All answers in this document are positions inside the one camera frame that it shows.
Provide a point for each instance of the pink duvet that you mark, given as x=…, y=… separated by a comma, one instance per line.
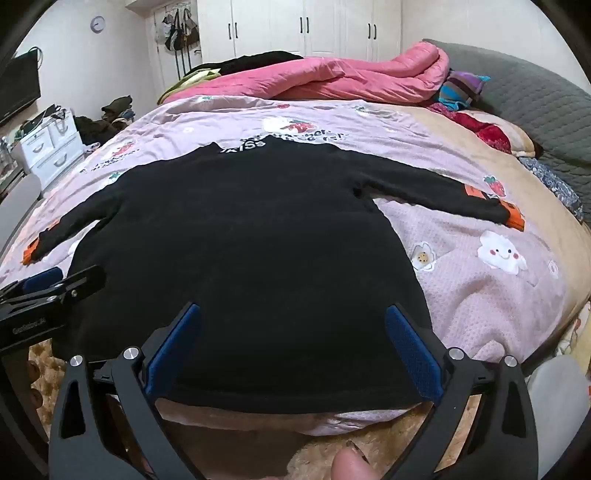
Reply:
x=323, y=74

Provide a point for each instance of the black sweater with orange cuffs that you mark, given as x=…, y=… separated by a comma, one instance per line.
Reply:
x=254, y=254

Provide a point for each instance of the striped colourful cloth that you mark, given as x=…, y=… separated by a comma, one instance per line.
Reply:
x=461, y=90

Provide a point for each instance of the person's right hand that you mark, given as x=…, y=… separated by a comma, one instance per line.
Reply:
x=353, y=467

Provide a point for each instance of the white drawer unit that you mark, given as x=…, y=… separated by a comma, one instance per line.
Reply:
x=51, y=147

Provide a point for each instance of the hanging bags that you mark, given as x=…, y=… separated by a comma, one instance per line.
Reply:
x=178, y=30

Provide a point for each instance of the red cloth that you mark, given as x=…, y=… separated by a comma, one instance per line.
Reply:
x=480, y=129

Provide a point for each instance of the beige fluffy rug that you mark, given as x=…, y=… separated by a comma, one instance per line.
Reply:
x=392, y=445

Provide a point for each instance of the tan bed sheet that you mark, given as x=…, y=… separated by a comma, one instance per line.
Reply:
x=531, y=184

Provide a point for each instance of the black television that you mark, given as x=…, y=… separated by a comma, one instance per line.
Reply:
x=16, y=87

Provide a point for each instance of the green cloth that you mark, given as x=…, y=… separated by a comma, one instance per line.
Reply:
x=189, y=83

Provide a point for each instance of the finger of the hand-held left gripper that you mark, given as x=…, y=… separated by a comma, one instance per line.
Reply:
x=83, y=279
x=41, y=278

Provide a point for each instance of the round wall clock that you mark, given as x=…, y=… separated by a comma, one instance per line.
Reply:
x=98, y=24

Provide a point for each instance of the white wardrobe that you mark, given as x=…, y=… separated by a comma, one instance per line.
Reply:
x=277, y=23

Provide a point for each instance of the dark clothes pile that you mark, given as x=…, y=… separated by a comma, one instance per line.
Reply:
x=101, y=122

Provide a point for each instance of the white plastic object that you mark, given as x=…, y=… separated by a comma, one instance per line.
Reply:
x=558, y=387

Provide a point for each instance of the grey quilted headboard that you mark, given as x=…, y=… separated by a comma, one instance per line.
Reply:
x=531, y=92

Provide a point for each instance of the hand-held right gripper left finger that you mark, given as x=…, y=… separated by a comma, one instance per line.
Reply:
x=173, y=350

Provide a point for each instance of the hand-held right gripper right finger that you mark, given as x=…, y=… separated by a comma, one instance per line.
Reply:
x=411, y=350

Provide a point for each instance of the pink printed blanket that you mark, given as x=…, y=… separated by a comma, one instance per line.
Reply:
x=461, y=277

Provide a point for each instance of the black cloth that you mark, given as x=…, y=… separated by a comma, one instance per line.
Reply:
x=249, y=62

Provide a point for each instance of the blue floral cloth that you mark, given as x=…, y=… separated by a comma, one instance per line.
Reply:
x=554, y=184

